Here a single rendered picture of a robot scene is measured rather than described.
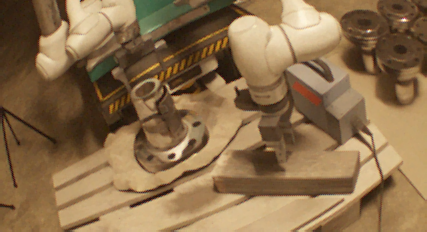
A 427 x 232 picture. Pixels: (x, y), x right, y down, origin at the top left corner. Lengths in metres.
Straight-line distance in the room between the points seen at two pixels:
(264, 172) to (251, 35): 0.44
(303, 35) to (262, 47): 0.11
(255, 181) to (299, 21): 0.50
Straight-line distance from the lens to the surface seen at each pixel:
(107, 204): 1.67
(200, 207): 1.50
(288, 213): 1.35
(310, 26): 1.14
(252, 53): 1.11
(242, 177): 1.41
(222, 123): 1.69
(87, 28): 1.42
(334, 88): 1.49
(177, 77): 1.85
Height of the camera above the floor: 1.21
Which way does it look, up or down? 36 degrees down
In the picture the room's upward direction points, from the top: 22 degrees counter-clockwise
